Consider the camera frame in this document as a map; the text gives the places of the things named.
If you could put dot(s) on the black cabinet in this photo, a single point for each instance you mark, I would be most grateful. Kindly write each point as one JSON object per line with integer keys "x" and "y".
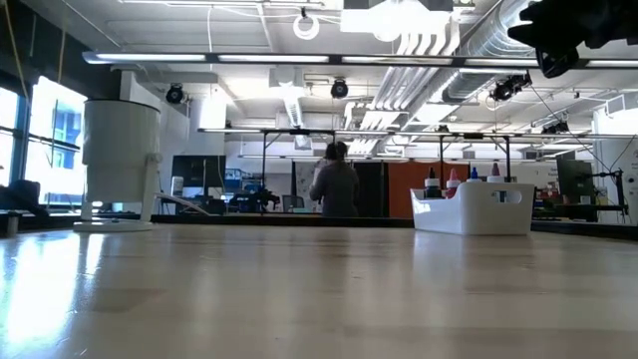
{"x": 371, "y": 189}

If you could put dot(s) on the black ceiling spot lamp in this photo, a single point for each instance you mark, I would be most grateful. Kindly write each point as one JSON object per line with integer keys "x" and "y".
{"x": 508, "y": 87}
{"x": 174, "y": 94}
{"x": 339, "y": 89}

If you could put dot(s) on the black background robot arm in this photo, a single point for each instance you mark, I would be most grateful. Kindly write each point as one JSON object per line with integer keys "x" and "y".
{"x": 259, "y": 197}

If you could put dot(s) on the orange cabinet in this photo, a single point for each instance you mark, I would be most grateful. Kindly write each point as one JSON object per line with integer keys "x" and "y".
{"x": 399, "y": 184}

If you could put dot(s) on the black aluminium table frame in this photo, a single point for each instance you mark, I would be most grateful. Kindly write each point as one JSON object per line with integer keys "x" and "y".
{"x": 279, "y": 220}

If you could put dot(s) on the silver ventilation duct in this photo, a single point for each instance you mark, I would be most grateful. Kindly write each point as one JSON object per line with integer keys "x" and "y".
{"x": 493, "y": 35}

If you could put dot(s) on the person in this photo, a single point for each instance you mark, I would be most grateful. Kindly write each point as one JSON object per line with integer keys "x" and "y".
{"x": 336, "y": 184}

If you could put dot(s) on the white plastic storage bin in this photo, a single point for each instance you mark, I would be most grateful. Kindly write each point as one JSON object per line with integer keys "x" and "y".
{"x": 473, "y": 214}

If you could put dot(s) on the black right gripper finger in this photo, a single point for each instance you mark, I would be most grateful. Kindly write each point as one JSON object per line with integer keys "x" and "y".
{"x": 548, "y": 25}

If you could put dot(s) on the long ceiling light strip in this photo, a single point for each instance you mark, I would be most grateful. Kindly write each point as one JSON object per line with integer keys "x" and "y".
{"x": 274, "y": 58}

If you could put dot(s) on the dark background chair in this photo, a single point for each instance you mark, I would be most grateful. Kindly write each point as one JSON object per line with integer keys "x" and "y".
{"x": 22, "y": 199}

